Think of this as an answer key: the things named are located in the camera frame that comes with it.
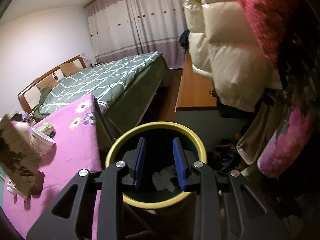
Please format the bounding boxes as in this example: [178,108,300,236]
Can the brown pillow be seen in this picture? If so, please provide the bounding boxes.
[36,78,58,91]
[60,62,81,77]

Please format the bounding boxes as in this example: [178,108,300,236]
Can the red patterned hanging garment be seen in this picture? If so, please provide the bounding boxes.
[236,0,297,70]

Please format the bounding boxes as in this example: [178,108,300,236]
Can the green plastic wrapper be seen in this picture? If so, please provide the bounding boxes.
[37,122,55,134]

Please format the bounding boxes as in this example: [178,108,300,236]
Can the purple white window curtain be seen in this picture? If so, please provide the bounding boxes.
[86,0,187,69]

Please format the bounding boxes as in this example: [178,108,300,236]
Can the brown paper bag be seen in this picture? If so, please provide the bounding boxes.
[1,115,41,198]

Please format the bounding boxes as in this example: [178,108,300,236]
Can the yellow rimmed trash bin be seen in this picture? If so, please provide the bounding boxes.
[105,121,207,210]

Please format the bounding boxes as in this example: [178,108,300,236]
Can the wooden bed headboard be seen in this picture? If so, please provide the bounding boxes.
[17,55,86,113]

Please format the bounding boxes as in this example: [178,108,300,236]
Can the pink floral hanging cloth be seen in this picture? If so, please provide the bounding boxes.
[257,107,315,178]

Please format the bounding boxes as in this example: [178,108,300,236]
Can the green checked bed quilt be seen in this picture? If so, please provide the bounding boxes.
[37,51,167,116]

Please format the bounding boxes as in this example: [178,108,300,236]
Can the cream puffer jacket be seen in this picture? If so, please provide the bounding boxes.
[182,0,281,112]

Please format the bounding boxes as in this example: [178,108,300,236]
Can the pile of dark clothes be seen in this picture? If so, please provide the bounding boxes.
[179,29,190,51]

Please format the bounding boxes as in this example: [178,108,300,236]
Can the orange wooden desk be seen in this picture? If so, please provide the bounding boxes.
[176,51,217,111]

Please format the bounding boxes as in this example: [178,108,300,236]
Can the white paper cup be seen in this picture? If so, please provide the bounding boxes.
[30,128,56,155]

